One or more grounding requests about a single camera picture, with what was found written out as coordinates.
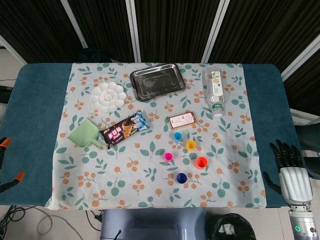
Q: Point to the light blue plastic cup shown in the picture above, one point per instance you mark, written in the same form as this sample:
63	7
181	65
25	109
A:
177	136

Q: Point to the clear plastic bottle white cap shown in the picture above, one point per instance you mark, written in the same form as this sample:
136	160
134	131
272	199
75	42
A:
215	90

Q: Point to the blue-grey robot torso base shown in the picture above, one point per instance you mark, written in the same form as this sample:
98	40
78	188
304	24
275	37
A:
150	222

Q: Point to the brown chocolate snack packet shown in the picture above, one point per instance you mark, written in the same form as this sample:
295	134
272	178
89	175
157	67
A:
123	130

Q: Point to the white flower-shaped paint palette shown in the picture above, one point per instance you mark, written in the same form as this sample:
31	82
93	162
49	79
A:
108	97

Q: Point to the floral leaf print tablecloth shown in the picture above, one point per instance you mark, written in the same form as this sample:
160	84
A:
150	175

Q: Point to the orange plastic cup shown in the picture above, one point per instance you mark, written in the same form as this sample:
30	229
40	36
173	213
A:
202	162

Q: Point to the pink plastic cup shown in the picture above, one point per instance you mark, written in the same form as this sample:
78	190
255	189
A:
168	156

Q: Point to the dark chair back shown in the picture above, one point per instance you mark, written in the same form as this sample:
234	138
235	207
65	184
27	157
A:
92	56

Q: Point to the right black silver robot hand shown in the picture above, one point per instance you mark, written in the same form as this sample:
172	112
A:
296	185

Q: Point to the teal table cover cloth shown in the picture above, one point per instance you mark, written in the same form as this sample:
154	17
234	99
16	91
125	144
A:
32	112

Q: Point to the white partition frame post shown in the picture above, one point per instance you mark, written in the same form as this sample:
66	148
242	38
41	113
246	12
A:
133	30
12	53
74	25
215	30
300	58

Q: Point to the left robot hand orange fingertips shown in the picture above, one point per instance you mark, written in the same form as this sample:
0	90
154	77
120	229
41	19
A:
6	143

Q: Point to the rectangular stainless steel tray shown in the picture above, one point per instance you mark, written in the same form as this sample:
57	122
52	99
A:
157	82

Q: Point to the yellow plastic cup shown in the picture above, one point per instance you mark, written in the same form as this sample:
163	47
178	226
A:
190	145

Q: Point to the dark slatted partition panel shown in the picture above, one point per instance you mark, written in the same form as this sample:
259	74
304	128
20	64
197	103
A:
307	87
37	30
175	25
105	25
262	30

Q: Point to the dark blue plastic cup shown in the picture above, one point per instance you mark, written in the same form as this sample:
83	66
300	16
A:
181	177

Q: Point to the light green plastic scoop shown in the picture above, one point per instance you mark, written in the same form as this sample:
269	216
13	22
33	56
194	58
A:
83	135

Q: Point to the small pink yellow cardboard box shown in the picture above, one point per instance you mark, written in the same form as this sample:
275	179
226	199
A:
182	120

